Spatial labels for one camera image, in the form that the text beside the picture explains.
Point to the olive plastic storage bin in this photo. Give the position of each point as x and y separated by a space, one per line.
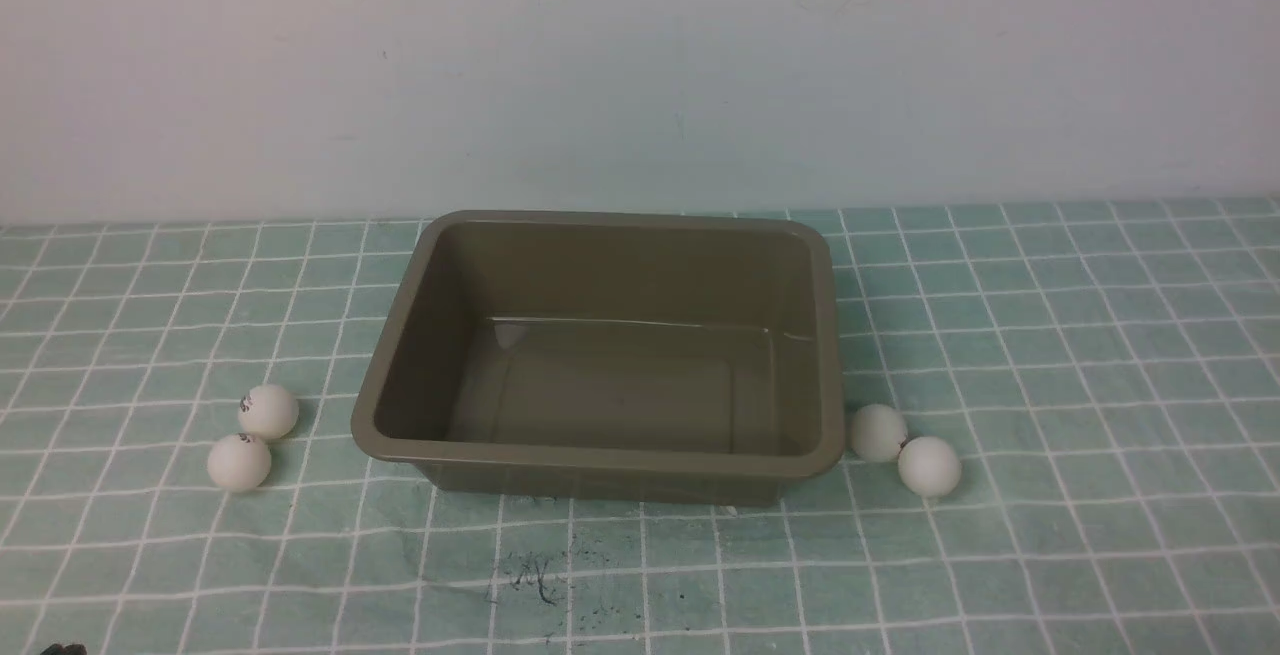
610 356

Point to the white ping-pong ball with logo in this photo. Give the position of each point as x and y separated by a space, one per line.
268 411

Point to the green checkered tablecloth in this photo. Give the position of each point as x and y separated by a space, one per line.
1107 371

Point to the dark object at bottom edge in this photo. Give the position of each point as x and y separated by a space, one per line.
65 649

